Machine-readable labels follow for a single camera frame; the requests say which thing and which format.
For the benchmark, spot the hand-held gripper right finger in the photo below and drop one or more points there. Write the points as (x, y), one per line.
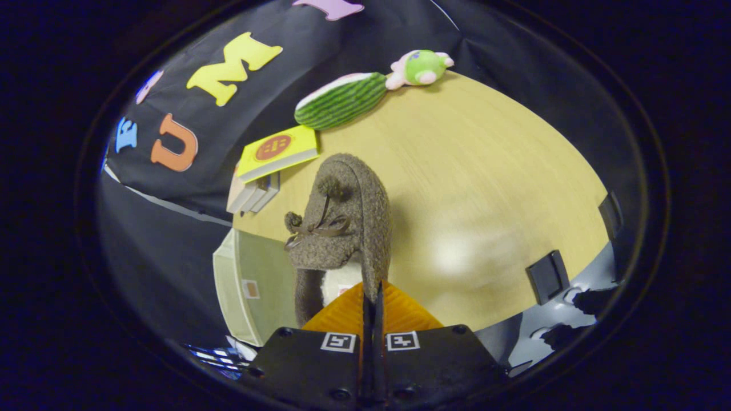
(434, 365)

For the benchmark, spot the beige book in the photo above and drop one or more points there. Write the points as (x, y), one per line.
(235, 197)

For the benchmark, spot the white book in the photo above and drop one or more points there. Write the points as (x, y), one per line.
(254, 197)

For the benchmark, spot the blue printed box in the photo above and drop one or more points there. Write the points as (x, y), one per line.
(220, 361)

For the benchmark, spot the pale green storage box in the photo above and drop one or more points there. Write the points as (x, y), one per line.
(268, 268)

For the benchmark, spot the watermelon slice plush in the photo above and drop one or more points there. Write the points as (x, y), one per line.
(342, 100)

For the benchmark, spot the blue-edged book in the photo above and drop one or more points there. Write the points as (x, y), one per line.
(270, 191)

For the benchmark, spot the black rectangular pad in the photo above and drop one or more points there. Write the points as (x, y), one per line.
(548, 277)

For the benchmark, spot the yellow book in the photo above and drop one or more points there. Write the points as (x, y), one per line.
(277, 149)

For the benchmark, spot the black backdrop cloth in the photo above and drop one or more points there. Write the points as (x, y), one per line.
(165, 268)

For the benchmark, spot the green and pink plush toy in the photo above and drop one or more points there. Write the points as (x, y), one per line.
(422, 67)

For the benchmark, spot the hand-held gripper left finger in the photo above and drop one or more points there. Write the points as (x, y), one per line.
(320, 365)

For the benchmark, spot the brown fuzzy shoe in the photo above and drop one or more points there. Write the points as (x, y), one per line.
(365, 200)

